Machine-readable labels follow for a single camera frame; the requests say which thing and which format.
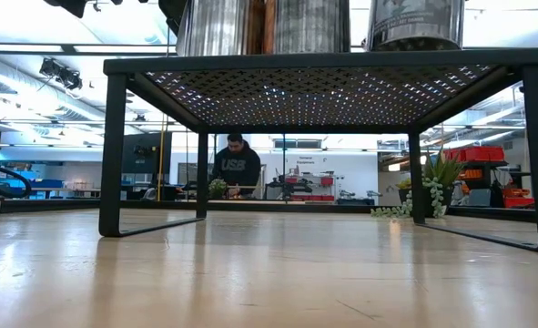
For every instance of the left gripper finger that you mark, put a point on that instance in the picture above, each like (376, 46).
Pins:
(172, 13)

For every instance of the black ceiling light fixture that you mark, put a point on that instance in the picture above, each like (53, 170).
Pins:
(63, 75)

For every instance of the black perforated metal riser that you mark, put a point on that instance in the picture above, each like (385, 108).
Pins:
(296, 59)

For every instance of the black monitor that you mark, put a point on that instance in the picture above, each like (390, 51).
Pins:
(145, 152)

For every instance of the yellow vertical pole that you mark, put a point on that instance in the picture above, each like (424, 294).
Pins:
(161, 159)

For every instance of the person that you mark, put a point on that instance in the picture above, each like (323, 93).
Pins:
(236, 166)

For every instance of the small green plant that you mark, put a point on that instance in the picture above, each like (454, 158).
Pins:
(217, 188)

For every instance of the shelf with red bins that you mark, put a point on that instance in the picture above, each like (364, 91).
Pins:
(314, 187)

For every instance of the green potted succulent plant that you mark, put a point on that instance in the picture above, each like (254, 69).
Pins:
(439, 177)

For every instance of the rack with red bins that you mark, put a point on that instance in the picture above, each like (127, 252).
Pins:
(482, 155)

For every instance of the black aluminium rig frame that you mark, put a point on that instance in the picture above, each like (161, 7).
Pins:
(296, 207)

